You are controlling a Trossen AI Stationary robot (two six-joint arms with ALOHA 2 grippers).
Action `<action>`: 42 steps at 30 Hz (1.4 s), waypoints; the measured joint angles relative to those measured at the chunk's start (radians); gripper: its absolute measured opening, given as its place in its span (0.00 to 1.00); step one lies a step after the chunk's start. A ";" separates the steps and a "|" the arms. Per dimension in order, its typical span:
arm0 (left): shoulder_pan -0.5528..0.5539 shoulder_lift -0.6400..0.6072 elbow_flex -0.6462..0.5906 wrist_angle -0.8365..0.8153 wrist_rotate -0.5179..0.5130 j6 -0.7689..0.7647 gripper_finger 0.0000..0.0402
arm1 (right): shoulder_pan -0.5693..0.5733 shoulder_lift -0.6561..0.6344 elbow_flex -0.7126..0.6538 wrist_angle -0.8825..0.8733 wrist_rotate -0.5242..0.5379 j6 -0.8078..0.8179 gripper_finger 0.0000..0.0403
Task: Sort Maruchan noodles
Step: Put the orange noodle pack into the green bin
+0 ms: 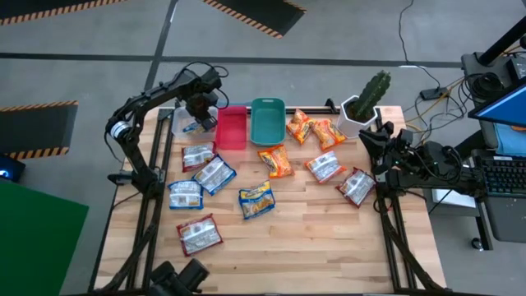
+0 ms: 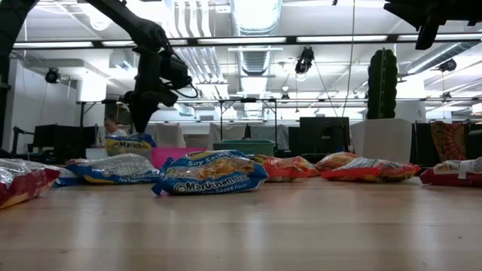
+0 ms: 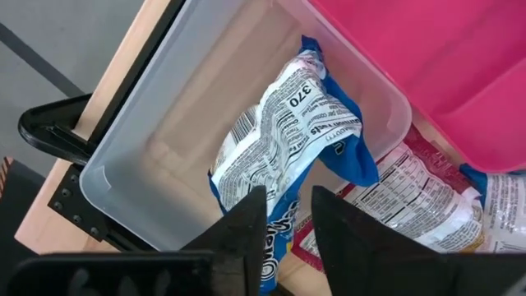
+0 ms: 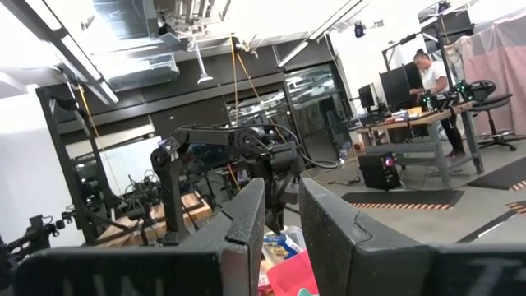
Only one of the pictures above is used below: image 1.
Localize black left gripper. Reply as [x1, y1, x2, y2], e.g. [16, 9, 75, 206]
[184, 90, 220, 133]

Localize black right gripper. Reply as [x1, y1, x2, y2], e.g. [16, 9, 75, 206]
[358, 123, 416, 176]

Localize blue Maruchan noodle pack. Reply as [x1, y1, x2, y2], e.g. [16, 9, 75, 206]
[191, 154, 238, 197]
[182, 120, 206, 136]
[238, 179, 277, 221]
[167, 179, 205, 211]

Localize red Maruchan noodle pack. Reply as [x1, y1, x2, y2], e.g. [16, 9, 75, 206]
[181, 141, 218, 173]
[176, 212, 224, 258]
[335, 166, 377, 210]

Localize orange Maruchan noodle pack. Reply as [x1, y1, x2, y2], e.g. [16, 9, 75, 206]
[311, 118, 348, 152]
[285, 108, 317, 146]
[256, 144, 296, 180]

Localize silver red snack packet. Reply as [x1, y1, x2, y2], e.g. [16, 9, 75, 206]
[304, 150, 348, 185]

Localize clear plastic bin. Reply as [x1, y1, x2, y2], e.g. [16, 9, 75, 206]
[171, 105, 219, 143]

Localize pink plastic bin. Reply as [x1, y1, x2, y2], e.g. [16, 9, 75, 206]
[215, 105, 248, 151]

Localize green cactus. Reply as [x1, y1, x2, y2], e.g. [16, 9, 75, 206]
[348, 69, 392, 123]

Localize teal plastic bin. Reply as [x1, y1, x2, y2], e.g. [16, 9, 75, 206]
[249, 97, 287, 147]

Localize black power adapter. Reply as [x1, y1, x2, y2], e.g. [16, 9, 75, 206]
[418, 86, 450, 101]

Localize black hazard-striped floor mat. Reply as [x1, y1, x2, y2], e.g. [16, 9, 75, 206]
[201, 0, 307, 40]
[0, 100, 79, 160]
[0, 0, 128, 26]

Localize black keyboard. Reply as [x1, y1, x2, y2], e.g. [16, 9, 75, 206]
[476, 154, 526, 198]

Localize computer monitor blue screen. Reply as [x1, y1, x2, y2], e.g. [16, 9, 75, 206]
[467, 80, 526, 132]

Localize black desk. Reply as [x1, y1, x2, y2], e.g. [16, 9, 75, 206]
[472, 147, 526, 244]

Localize black cylindrical device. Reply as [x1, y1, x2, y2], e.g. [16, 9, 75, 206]
[148, 257, 210, 296]

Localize black monitor pole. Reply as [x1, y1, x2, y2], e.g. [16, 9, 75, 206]
[478, 16, 526, 67]

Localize black device blue light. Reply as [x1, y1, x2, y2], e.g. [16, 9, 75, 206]
[0, 155, 26, 183]

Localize green board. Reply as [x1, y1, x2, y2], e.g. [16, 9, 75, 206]
[0, 177, 90, 296]

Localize black aluminium side frame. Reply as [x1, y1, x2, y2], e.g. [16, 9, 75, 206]
[371, 109, 457, 296]
[88, 107, 173, 296]

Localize black floor cable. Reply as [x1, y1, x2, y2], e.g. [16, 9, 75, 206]
[397, 0, 443, 90]

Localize coiled black cable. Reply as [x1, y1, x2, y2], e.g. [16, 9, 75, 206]
[468, 72, 507, 99]

